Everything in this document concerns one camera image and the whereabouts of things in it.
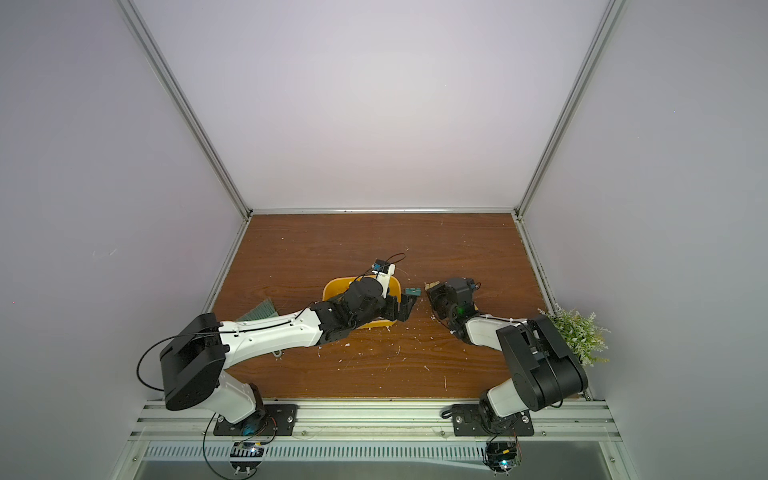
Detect right controller board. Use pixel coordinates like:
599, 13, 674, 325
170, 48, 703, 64
483, 441, 521, 474

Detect yellow plastic storage box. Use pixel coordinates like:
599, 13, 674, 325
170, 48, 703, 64
322, 274, 403, 306

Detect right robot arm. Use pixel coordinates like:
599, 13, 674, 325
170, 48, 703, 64
426, 277, 588, 423

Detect small potted green plant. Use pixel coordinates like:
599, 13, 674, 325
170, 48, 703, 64
539, 304, 611, 367

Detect aluminium front rail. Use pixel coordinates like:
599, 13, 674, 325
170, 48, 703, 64
129, 398, 621, 442

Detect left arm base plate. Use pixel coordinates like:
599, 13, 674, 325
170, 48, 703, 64
213, 402, 299, 437

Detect controller board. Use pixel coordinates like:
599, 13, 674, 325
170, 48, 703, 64
229, 441, 265, 478
483, 441, 521, 474

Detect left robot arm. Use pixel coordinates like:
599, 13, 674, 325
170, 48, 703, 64
159, 275, 421, 425

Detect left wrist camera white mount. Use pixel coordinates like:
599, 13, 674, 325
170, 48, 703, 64
372, 259, 396, 298

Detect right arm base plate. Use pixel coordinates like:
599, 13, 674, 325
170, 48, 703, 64
441, 402, 535, 437

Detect left controller board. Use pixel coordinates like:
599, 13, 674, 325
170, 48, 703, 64
229, 441, 265, 478

